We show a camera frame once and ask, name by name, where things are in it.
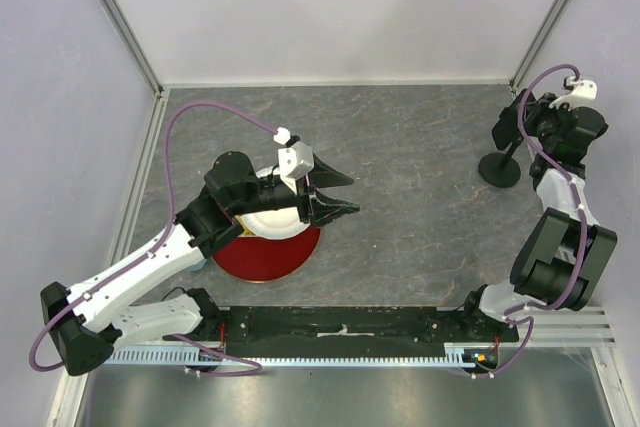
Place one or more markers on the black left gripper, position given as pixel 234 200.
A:
pixel 321 208

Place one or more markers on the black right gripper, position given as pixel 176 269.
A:
pixel 532 112

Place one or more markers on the black smartphone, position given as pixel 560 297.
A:
pixel 505 131

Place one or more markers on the black phone stand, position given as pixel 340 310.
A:
pixel 499 168

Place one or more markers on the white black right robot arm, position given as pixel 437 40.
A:
pixel 564 257

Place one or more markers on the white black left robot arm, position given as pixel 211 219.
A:
pixel 92 319

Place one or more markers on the white paper plate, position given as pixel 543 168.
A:
pixel 279 224

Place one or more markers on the red round tray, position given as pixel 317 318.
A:
pixel 258 260

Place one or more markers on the light blue mug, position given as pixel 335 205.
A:
pixel 199 266

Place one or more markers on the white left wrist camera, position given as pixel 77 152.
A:
pixel 295 157

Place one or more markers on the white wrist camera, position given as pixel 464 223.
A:
pixel 295 157
pixel 579 92

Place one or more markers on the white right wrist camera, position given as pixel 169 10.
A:
pixel 579 92

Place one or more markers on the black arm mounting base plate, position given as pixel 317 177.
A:
pixel 271 331

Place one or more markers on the grey slotted cable duct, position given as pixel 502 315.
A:
pixel 181 355

